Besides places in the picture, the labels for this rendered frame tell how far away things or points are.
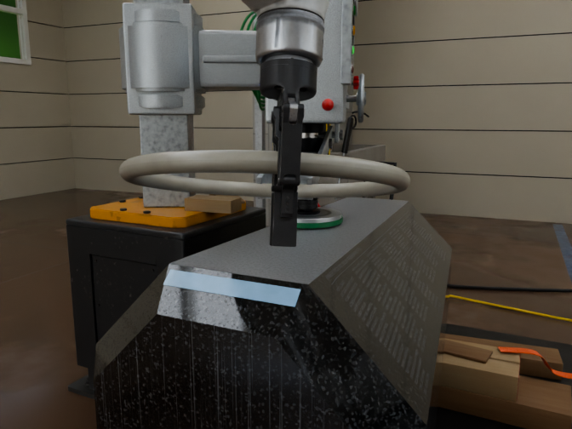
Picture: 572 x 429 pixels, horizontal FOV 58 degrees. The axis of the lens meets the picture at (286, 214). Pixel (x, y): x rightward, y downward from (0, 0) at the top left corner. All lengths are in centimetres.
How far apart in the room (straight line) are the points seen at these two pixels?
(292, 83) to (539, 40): 576
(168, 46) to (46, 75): 681
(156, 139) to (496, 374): 158
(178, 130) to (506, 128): 471
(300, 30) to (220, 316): 59
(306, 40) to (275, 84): 7
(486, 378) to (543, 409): 21
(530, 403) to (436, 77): 471
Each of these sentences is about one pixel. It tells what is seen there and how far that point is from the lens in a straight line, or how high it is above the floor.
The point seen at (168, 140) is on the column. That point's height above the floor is 105.
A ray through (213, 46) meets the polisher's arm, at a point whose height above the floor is 141.
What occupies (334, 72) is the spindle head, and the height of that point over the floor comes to 126.
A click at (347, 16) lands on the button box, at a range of 146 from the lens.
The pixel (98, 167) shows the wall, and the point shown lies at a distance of 875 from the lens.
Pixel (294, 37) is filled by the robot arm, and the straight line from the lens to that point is 68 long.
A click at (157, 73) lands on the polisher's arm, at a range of 206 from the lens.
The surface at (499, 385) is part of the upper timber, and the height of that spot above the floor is 16.
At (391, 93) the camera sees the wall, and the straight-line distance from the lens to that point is 646.
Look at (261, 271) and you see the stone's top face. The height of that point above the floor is 82.
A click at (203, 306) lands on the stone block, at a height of 77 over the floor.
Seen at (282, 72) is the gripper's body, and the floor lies 120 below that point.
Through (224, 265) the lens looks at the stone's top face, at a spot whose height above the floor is 82.
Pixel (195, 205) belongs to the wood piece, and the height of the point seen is 80.
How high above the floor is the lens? 114
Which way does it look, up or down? 11 degrees down
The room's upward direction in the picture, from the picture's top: straight up
